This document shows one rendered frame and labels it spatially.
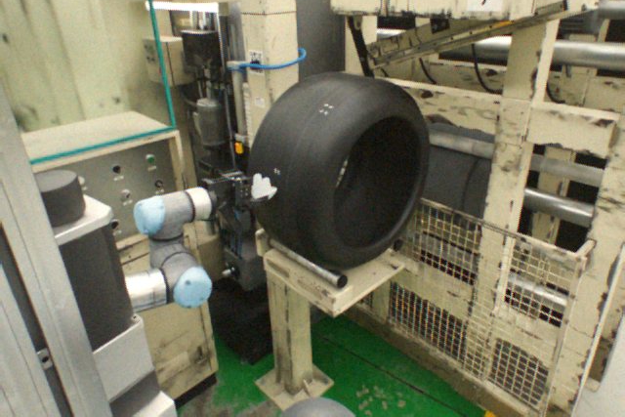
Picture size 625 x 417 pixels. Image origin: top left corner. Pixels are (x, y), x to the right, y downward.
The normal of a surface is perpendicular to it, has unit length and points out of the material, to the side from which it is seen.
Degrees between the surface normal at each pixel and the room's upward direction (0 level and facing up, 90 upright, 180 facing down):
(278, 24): 90
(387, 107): 79
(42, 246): 90
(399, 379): 0
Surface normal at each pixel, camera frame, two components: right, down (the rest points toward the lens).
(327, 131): 0.08, -0.14
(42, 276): 0.80, 0.23
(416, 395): -0.03, -0.91
